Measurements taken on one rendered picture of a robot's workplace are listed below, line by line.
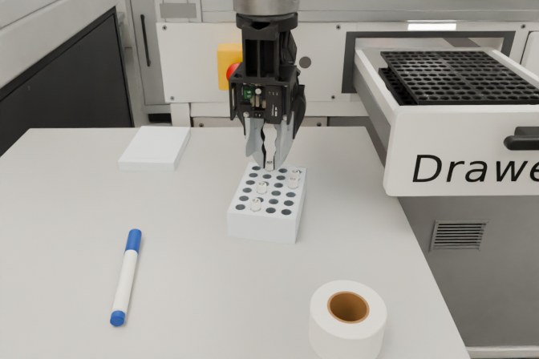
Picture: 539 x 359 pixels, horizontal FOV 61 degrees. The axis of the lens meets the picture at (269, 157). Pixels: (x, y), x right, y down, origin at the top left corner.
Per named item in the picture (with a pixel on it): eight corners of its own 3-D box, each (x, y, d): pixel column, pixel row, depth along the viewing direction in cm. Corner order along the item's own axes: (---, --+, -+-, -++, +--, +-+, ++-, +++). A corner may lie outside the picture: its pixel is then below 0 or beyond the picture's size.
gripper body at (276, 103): (228, 125, 55) (222, 22, 49) (244, 98, 62) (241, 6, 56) (291, 131, 53) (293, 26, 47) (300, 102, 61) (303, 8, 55)
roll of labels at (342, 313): (300, 314, 47) (301, 284, 45) (365, 303, 48) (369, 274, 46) (320, 375, 41) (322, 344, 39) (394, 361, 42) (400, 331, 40)
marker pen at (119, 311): (126, 327, 45) (123, 315, 44) (109, 328, 45) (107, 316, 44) (143, 237, 57) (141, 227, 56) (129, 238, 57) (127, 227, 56)
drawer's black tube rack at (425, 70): (540, 143, 63) (554, 99, 59) (411, 144, 62) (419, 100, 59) (474, 86, 82) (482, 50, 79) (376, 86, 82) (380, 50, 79)
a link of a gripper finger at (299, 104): (269, 139, 61) (266, 77, 57) (272, 133, 63) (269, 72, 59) (305, 140, 60) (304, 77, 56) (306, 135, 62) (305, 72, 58)
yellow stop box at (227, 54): (260, 92, 78) (260, 50, 75) (218, 92, 78) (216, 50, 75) (260, 82, 83) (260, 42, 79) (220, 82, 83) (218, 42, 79)
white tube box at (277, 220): (294, 244, 56) (295, 219, 54) (228, 236, 57) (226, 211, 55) (305, 189, 67) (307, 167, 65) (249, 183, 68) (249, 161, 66)
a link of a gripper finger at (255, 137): (235, 183, 60) (236, 118, 56) (245, 160, 66) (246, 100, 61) (258, 186, 60) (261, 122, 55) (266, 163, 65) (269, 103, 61)
